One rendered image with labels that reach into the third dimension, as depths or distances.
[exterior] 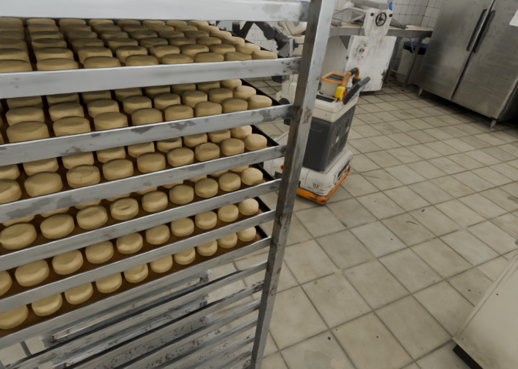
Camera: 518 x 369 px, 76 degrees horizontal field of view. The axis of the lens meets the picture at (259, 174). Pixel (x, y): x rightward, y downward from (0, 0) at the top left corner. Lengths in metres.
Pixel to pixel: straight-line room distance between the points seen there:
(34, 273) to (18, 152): 0.27
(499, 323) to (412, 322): 0.46
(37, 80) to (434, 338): 2.04
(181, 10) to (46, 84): 0.20
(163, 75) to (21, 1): 0.18
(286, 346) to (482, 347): 0.90
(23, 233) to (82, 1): 0.38
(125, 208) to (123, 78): 0.26
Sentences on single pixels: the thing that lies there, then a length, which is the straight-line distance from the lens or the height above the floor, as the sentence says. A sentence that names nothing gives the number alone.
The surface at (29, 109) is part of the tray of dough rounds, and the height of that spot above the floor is 1.33.
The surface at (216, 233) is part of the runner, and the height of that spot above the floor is 1.05.
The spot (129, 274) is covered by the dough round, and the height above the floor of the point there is 0.97.
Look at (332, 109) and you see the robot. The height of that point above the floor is 0.79.
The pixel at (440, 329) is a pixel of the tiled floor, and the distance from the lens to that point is 2.20.
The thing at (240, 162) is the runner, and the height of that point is 1.23.
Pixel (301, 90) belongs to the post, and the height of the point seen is 1.37.
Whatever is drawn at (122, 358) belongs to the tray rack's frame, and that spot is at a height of 0.15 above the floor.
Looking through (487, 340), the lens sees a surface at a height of 0.24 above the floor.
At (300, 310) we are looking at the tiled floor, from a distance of 1.95.
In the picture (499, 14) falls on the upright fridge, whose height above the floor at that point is 1.32.
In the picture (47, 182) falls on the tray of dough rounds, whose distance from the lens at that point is 0.62.
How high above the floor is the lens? 1.57
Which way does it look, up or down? 33 degrees down
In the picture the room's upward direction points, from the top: 7 degrees clockwise
